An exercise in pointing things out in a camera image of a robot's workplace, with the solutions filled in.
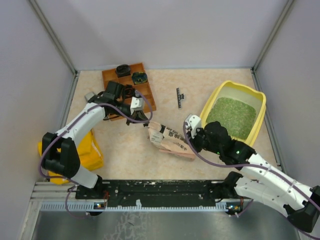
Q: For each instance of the yellow litter box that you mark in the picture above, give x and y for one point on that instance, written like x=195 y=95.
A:
x=243 y=93

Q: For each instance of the black green rolled item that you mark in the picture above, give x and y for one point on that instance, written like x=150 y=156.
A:
x=139 y=78

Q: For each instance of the yellow cloth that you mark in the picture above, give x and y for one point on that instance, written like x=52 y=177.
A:
x=90 y=155

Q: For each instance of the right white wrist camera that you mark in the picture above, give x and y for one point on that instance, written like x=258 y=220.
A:
x=192 y=122

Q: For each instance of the green cat litter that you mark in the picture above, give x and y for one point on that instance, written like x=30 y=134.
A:
x=234 y=115

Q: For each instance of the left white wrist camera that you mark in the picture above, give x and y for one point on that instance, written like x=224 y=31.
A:
x=137 y=104

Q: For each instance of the silver metal scoop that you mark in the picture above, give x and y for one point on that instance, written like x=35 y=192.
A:
x=89 y=95

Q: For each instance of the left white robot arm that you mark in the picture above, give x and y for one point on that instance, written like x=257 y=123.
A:
x=59 y=152

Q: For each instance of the black orange rolled item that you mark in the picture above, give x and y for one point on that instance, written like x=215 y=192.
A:
x=128 y=91

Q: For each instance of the wooden compartment tray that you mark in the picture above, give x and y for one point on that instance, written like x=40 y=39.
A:
x=144 y=88

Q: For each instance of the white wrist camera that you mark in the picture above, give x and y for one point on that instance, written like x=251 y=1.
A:
x=137 y=104
x=192 y=122

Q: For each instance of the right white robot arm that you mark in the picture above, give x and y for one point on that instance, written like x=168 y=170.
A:
x=256 y=178

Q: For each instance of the black rolled item top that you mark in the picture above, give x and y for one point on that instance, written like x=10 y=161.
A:
x=123 y=70

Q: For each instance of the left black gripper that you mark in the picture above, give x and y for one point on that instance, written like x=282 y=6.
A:
x=139 y=115

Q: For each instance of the black bag sealing clip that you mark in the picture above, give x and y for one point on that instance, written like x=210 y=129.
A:
x=180 y=97

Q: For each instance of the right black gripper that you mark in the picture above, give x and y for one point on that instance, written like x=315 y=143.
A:
x=193 y=140

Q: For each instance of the pink cat litter bag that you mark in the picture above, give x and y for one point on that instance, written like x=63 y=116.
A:
x=169 y=141

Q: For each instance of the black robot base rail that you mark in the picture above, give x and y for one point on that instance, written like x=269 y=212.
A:
x=159 y=193

